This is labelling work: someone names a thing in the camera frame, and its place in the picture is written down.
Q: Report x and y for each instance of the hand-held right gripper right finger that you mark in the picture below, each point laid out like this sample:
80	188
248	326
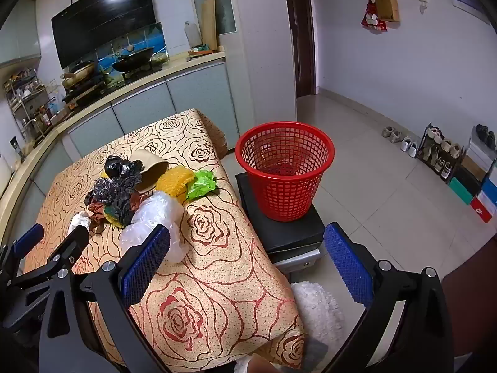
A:
347	264

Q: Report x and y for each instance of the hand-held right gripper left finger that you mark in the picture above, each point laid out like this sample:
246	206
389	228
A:
147	264

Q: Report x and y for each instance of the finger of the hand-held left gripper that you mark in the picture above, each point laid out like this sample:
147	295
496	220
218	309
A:
73	241
29	237

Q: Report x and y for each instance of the small clear plastic wrapper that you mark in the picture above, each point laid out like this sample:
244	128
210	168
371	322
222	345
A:
79	221

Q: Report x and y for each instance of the brown plastic bag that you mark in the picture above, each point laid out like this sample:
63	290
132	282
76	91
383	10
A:
98	213

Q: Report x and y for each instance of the small yellow foam piece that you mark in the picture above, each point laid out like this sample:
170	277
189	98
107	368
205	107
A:
113	217

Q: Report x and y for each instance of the large clear plastic bag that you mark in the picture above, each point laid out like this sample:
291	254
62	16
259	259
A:
155	213

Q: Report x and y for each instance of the large yellow bubble wrap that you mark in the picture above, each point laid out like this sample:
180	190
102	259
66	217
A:
174	182

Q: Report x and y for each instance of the red plastic mesh basket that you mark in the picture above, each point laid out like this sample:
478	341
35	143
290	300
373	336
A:
287	198

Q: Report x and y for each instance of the brown paper cup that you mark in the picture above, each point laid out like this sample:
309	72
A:
153	171

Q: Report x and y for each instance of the green plastic wrapper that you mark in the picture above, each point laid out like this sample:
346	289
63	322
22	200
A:
200	186

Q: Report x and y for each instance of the person's white fluffy robe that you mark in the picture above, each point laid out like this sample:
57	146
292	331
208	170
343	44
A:
318	311

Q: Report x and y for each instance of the black box stand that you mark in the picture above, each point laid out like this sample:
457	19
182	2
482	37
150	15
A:
295	233

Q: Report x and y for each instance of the rose-patterned tablecloth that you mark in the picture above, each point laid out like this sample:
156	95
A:
217	241

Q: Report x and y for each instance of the dark standing pouch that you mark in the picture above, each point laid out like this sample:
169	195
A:
15	147

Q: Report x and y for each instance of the red sauce bottle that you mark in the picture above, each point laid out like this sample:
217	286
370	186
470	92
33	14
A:
46	116

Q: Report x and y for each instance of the white shoe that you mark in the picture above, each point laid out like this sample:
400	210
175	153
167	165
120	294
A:
405	143
413	149

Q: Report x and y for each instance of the dark shoe rack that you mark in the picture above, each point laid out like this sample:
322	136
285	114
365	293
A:
429	155

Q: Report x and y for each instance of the beige shoe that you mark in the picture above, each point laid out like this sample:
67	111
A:
396	136
386	132

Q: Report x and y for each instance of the metal spice rack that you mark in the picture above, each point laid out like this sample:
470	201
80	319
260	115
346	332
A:
23	93

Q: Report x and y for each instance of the group of assorted shoes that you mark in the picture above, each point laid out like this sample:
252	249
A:
442	151

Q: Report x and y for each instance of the stack of shoe boxes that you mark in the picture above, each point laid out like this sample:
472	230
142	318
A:
475	186

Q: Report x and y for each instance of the grey kitchen counter cabinets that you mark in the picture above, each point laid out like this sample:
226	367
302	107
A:
143	105

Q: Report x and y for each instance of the beige frying pan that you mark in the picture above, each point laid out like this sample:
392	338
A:
79	72

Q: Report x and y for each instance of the black gas stove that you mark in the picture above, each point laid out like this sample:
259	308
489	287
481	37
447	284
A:
139	73

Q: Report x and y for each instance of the pair of black shoes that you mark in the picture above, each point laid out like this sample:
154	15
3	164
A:
485	136

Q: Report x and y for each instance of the black wok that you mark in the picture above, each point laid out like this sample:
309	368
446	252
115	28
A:
134	60

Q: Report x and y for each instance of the green and orange scrubbers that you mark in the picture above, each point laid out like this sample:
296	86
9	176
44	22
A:
202	50

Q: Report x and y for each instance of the black range hood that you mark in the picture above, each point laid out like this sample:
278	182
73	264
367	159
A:
105	15

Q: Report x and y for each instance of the red hanging decoration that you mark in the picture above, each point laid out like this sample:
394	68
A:
371	17

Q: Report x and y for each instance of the wooden cutting board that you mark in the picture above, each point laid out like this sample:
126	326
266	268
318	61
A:
209	19

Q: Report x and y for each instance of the brown paper bag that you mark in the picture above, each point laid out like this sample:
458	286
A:
386	4

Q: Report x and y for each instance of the frosted glass window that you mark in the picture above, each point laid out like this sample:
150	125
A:
227	0

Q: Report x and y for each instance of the grey wall cabinets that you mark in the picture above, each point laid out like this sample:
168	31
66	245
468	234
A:
19	35

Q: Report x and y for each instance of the dark wooden door frame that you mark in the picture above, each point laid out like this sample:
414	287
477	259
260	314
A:
301	27

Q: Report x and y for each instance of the wall notice sheet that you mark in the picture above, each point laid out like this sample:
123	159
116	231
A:
466	0

